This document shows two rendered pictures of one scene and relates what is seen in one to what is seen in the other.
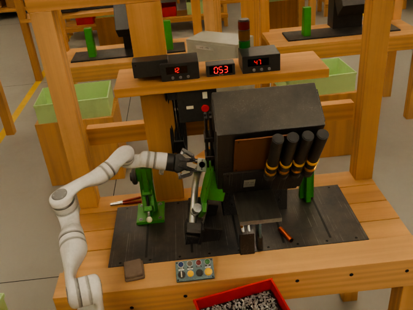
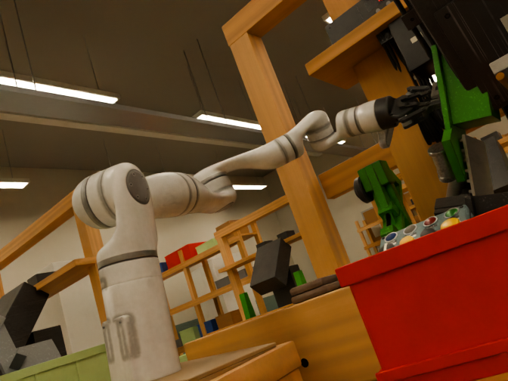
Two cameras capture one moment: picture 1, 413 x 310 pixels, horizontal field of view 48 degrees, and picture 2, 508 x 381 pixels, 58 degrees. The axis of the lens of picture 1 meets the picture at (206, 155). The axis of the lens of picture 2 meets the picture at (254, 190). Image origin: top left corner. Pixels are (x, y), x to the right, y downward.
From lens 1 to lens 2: 1.48 m
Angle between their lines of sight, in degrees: 57
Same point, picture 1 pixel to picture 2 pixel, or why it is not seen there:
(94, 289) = (109, 171)
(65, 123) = not seen: hidden behind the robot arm
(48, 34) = (247, 57)
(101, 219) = not seen: hidden behind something
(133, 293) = (296, 317)
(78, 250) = (157, 176)
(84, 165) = (314, 218)
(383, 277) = not seen: outside the picture
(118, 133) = (359, 165)
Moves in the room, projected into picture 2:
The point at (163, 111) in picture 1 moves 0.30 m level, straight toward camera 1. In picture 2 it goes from (398, 87) to (357, 60)
